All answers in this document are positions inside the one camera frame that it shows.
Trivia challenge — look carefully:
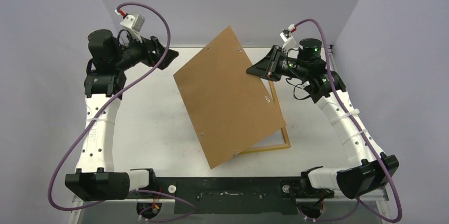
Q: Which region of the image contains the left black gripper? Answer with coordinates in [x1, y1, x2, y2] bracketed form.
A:
[113, 29, 178, 71]

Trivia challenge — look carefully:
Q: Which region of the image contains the brown frame backing board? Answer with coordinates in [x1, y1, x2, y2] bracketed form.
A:
[174, 27, 286, 168]

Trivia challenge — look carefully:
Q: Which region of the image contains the yellow wooden picture frame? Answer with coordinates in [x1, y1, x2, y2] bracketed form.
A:
[239, 81, 291, 155]

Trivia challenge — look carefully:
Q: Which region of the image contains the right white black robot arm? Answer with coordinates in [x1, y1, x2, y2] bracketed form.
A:
[246, 38, 399, 199]

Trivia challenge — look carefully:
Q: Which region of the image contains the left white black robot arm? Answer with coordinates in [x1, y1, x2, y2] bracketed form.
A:
[65, 29, 179, 202]

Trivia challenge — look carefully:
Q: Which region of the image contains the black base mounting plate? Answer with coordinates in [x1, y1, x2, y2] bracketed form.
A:
[122, 176, 335, 216]

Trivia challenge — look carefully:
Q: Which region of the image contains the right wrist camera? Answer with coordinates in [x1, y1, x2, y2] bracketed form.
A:
[280, 24, 297, 53]

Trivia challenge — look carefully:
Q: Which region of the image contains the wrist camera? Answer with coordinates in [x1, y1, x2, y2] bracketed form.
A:
[280, 24, 297, 53]
[114, 10, 146, 43]

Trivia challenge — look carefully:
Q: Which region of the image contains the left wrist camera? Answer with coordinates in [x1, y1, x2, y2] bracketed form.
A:
[114, 10, 146, 43]

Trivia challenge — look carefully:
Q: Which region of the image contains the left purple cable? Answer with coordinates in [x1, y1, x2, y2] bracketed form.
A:
[47, 2, 197, 223]

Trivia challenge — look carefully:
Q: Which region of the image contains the aluminium front rail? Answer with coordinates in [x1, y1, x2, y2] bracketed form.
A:
[66, 177, 375, 201]

